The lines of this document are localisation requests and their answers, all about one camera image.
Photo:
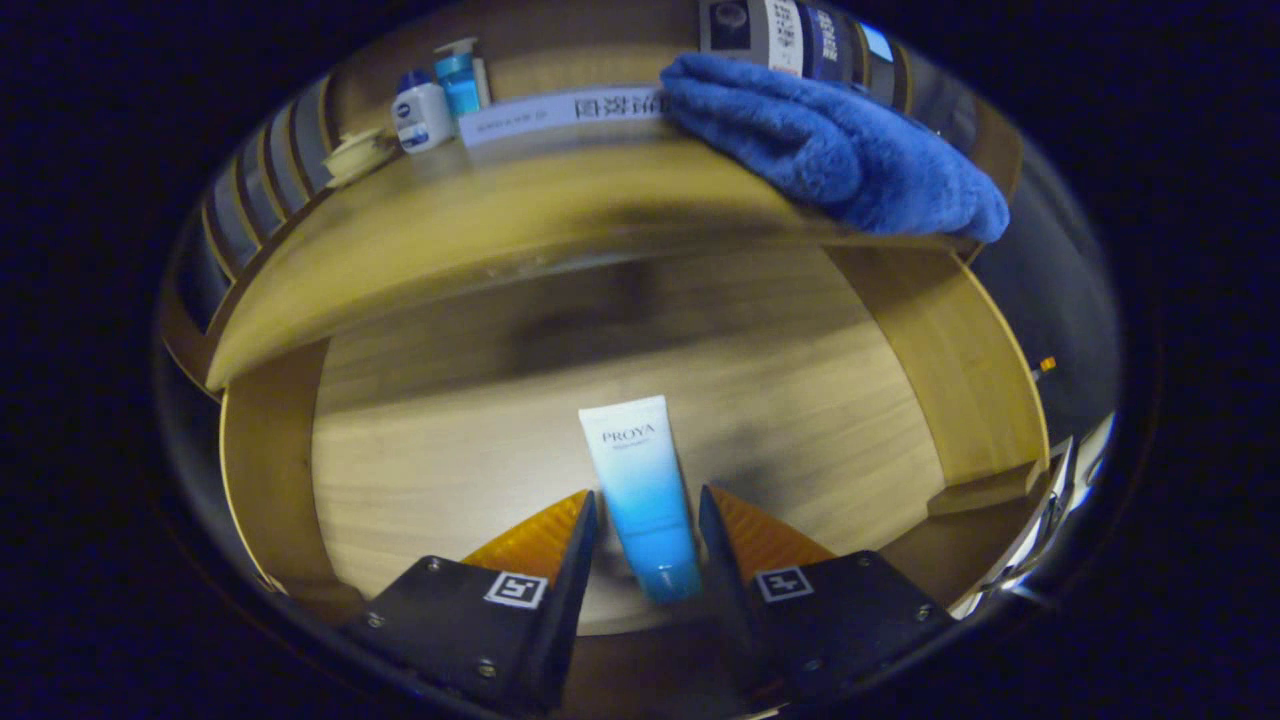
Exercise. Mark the blue pump bottle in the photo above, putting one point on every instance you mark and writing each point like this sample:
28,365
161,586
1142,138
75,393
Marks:
460,85

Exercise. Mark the white bottle blue cap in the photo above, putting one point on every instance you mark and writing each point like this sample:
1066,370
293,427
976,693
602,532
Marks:
422,115

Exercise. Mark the white lying book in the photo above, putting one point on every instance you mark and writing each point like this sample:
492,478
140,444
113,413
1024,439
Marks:
560,110

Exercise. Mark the dark blue standing book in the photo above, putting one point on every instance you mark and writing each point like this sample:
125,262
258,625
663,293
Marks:
828,45

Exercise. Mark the wooden countertop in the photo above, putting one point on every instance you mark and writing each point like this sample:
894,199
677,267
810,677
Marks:
450,230

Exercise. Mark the blue folded towel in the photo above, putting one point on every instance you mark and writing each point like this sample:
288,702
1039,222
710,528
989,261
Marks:
840,150

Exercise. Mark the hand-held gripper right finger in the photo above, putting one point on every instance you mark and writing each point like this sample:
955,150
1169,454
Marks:
730,600

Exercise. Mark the blue white cosmetic tube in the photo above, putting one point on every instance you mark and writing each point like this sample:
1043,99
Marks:
640,480

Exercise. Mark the wooden cabinet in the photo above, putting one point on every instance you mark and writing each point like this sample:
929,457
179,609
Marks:
560,65

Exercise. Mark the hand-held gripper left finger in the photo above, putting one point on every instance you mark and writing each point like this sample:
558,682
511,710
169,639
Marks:
565,600

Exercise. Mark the cream lidded teacup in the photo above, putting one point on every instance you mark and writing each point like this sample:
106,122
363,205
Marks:
358,155

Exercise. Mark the white standing book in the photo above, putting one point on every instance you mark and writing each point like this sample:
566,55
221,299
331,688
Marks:
750,35

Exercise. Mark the wooden drawer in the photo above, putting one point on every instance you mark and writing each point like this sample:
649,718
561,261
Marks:
450,450

